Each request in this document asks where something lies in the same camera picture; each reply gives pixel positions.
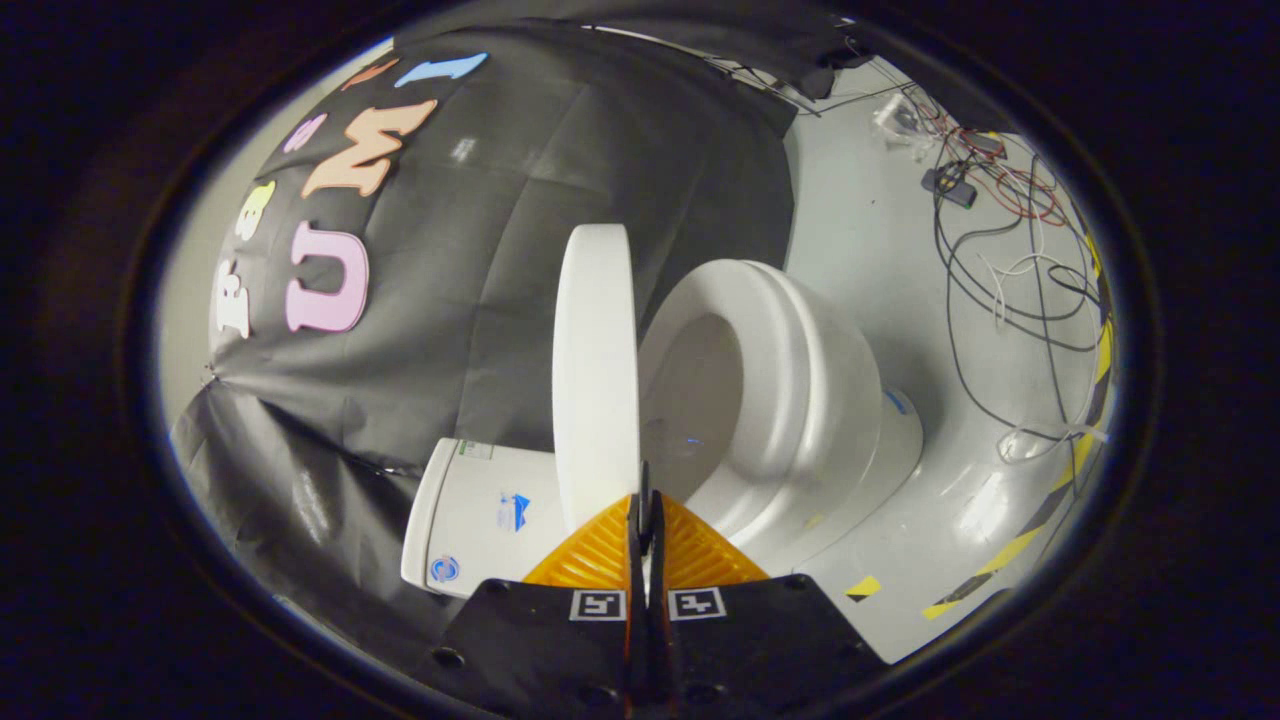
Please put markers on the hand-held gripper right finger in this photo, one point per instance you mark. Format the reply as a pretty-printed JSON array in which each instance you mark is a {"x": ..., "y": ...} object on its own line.
[{"x": 760, "y": 650}]

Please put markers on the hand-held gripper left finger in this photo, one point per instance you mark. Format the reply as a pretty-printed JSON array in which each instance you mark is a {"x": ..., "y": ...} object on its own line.
[{"x": 540, "y": 650}]

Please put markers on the white toilet lid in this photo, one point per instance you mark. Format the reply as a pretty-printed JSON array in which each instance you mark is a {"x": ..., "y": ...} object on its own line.
[{"x": 595, "y": 380}]

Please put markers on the white toilet with tank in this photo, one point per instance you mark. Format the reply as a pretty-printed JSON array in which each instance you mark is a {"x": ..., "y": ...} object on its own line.
[{"x": 470, "y": 545}]

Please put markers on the white toilet seat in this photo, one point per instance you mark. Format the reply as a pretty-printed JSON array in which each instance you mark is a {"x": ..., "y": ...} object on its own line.
[{"x": 775, "y": 310}]

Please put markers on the small yellow black tape piece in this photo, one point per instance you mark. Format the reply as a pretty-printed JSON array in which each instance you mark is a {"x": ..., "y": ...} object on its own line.
[{"x": 864, "y": 587}]

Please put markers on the black backdrop cloth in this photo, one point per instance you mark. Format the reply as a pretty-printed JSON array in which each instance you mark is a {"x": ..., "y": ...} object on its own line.
[{"x": 480, "y": 250}]

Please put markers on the black power adapter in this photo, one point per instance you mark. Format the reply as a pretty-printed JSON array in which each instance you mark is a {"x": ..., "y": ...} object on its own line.
[{"x": 948, "y": 187}]

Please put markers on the clear plastic bag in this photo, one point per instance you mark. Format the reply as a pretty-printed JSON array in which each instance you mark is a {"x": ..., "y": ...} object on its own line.
[{"x": 900, "y": 120}]

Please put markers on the thin black stand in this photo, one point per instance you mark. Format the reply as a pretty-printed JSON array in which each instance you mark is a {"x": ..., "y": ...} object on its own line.
[{"x": 770, "y": 85}]

